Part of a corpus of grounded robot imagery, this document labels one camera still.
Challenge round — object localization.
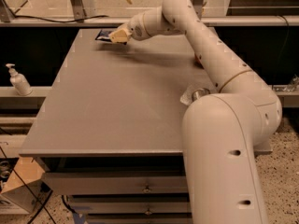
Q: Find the white pump bottle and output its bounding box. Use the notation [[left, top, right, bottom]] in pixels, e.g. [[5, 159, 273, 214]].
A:
[[6, 63, 32, 96]]

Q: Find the cardboard box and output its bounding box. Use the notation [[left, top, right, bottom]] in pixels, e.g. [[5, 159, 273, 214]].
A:
[[0, 157, 44, 215]]

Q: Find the grey drawer cabinet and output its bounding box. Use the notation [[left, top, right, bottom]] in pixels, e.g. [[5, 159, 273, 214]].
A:
[[19, 27, 273, 224]]

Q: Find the grey metal bracket left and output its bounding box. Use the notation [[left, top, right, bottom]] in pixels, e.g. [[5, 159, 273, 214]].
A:
[[70, 0, 95, 20]]

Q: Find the black floor cable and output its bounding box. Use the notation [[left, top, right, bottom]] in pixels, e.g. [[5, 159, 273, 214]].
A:
[[0, 147, 59, 224]]

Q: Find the black cable on shelf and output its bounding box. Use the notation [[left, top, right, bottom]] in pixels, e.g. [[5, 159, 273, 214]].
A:
[[8, 14, 108, 24]]

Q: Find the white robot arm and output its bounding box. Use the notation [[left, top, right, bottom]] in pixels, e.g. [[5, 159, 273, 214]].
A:
[[109, 0, 282, 224]]

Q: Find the silver blue energy drink can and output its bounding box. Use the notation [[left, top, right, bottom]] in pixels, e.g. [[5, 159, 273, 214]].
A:
[[180, 86, 210, 106]]

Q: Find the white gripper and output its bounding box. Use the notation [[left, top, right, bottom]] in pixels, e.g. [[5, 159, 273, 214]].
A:
[[109, 7, 170, 44]]

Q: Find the red apple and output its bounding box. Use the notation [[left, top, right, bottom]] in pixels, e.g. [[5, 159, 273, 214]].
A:
[[194, 55, 203, 68]]

